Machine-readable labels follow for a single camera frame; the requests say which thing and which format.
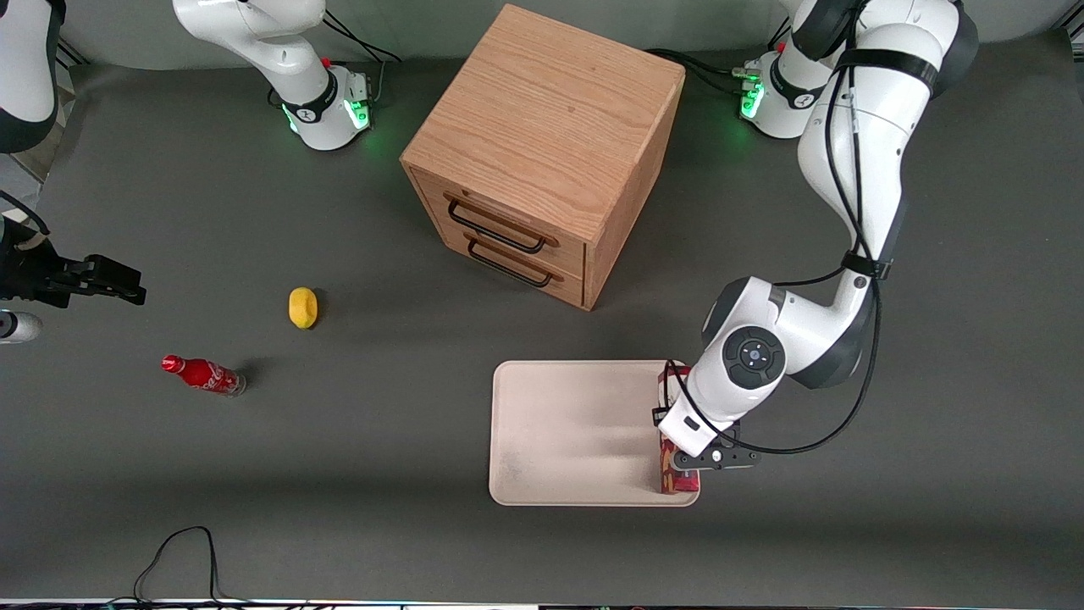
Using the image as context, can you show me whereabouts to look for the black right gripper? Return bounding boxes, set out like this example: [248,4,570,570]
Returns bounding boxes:
[0,219,147,309]

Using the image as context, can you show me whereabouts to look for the red cookie box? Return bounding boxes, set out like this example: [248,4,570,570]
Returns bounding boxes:
[657,360,703,496]

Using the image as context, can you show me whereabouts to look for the beige plastic tray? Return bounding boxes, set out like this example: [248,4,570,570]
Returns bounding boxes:
[489,360,702,507]

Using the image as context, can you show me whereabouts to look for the red cola bottle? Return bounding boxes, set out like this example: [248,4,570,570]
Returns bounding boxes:
[161,354,247,397]

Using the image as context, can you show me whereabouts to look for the wooden drawer cabinet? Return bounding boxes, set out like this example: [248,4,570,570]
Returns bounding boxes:
[400,3,687,312]

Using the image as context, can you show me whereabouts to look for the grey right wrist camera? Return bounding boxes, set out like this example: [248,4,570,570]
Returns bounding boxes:
[0,311,42,345]

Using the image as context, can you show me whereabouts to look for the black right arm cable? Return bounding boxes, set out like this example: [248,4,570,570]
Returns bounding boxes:
[0,190,51,236]

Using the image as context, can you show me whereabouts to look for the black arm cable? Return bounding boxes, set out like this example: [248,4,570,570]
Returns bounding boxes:
[735,0,884,457]
[0,190,51,236]

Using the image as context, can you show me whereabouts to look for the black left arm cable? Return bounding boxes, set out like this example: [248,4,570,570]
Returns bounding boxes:
[735,0,884,457]

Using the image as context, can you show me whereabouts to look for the black looped table cable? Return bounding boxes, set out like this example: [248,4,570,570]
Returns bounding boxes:
[108,526,255,607]

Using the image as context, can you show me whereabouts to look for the black metal drawer handle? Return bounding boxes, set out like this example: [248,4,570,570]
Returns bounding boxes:
[463,234,565,289]
[443,193,561,255]

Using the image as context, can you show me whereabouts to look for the black right arm base cables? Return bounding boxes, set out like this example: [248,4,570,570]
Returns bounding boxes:
[322,8,403,109]

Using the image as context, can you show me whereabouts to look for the black arm base cables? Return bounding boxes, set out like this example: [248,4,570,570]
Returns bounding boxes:
[322,8,403,109]
[647,20,794,96]

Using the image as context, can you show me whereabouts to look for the black left arm base cables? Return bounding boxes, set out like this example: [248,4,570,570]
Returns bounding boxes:
[647,20,794,96]

